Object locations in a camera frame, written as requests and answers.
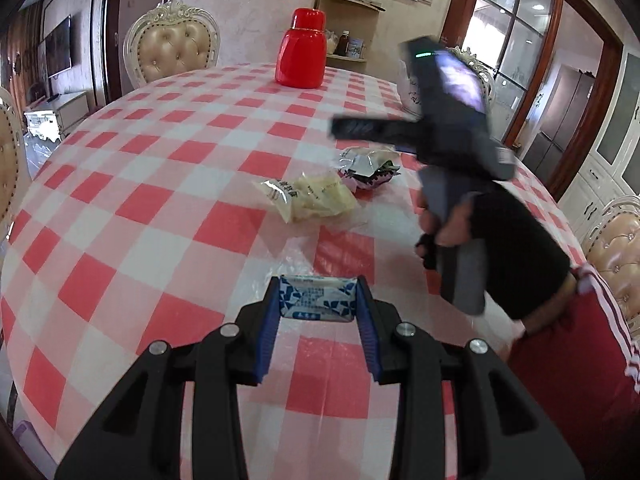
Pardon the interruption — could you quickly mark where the beige tufted chair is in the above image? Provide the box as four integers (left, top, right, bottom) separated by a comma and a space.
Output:
582, 196, 640, 341
122, 0, 220, 89
0, 88, 32, 238

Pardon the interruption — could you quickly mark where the silver black snack packet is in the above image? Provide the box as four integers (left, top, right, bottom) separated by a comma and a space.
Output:
335, 148, 400, 192

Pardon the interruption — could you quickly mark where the beige tufted chair near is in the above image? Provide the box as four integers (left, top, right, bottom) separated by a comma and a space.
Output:
0, 88, 32, 238

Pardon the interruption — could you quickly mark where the red thermos jug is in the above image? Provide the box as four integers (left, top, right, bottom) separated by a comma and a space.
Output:
274, 8, 326, 89

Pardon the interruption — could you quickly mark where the red checkered tablecloth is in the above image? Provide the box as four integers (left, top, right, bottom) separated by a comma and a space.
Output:
0, 62, 591, 480

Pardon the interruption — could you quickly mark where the beige tufted chair middle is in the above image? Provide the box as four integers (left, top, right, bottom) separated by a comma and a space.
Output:
122, 0, 220, 89

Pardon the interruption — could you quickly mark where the wall mounted television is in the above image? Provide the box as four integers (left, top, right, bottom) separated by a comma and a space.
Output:
44, 15, 73, 77

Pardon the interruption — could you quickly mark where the clear bag yellow pastry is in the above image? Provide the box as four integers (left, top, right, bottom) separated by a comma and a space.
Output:
254, 171, 359, 223

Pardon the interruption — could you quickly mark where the right hand black glove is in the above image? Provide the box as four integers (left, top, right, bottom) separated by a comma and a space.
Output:
416, 183, 577, 333

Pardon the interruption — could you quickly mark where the beige tufted chair far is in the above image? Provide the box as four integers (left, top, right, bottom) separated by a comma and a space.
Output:
582, 196, 640, 341

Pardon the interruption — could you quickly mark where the small blue white candy packet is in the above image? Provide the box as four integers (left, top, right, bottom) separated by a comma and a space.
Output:
279, 275, 357, 323

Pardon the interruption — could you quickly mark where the red sleeve forearm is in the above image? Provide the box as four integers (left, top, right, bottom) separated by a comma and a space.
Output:
508, 264, 639, 479

